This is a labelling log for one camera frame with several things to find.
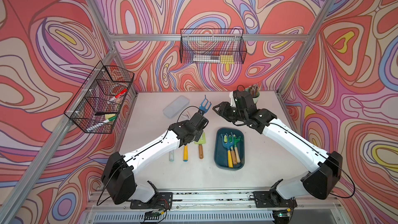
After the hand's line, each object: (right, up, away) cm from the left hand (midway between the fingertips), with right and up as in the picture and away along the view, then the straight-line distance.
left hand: (195, 129), depth 82 cm
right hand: (+10, +8, -6) cm, 15 cm away
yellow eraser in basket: (+19, +41, +9) cm, 46 cm away
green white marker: (-47, +3, -10) cm, 48 cm away
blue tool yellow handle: (+19, -11, +9) cm, 24 cm away
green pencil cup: (+38, +17, +17) cm, 45 cm away
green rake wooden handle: (+4, -9, +12) cm, 16 cm away
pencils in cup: (+37, +23, +16) cm, 46 cm away
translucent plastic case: (-12, +15, +30) cm, 36 cm away
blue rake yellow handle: (+4, +11, +2) cm, 12 cm away
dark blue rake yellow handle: (-6, -15, +7) cm, 17 cm away
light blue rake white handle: (-14, -16, +5) cm, 21 cm away
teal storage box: (+15, -15, +9) cm, 23 cm away
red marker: (-35, +20, -6) cm, 41 cm away
